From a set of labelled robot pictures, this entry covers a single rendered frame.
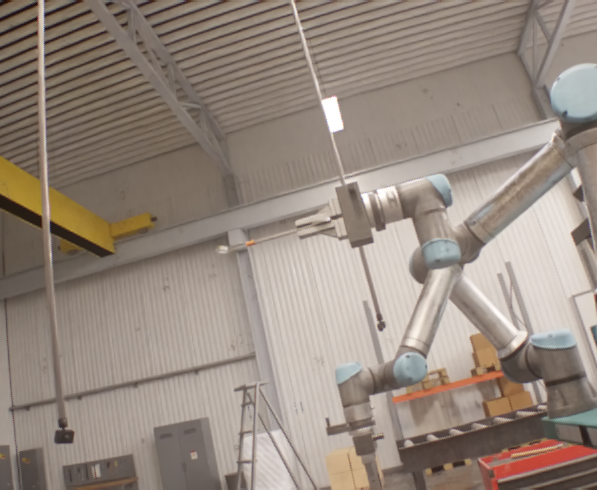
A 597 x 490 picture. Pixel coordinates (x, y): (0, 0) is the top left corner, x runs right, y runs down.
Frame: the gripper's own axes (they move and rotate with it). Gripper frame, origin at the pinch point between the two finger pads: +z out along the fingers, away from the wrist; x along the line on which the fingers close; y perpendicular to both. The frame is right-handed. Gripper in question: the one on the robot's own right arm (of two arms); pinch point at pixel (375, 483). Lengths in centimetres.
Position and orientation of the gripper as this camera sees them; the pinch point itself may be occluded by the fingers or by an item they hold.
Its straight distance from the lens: 145.5
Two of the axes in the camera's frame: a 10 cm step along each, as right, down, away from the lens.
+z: 2.1, 9.2, -3.2
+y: 9.6, -2.6, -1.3
